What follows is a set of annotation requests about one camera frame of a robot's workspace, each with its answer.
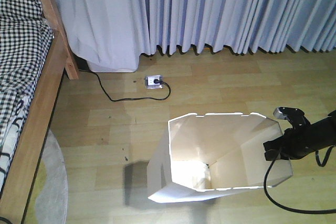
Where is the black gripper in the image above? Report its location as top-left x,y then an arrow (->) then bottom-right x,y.
263,106 -> 315,161

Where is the white plastic trash bin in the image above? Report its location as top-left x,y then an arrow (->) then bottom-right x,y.
146,112 -> 293,203

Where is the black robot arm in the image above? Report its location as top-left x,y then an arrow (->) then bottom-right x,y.
263,106 -> 335,161

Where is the floor power outlet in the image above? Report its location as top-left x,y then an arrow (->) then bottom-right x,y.
144,74 -> 163,89

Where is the light grey curtain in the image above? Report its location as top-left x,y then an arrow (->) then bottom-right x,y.
56,0 -> 335,72

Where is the round grey rug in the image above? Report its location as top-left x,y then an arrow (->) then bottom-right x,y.
24,131 -> 68,223

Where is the black white checkered bedding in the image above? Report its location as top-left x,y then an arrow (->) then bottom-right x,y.
1,0 -> 54,185

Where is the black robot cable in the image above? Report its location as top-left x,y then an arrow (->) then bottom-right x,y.
262,145 -> 336,215

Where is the black power cord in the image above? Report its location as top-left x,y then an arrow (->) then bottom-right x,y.
78,68 -> 171,102

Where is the wooden bed frame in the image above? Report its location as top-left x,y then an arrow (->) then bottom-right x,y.
1,0 -> 79,223

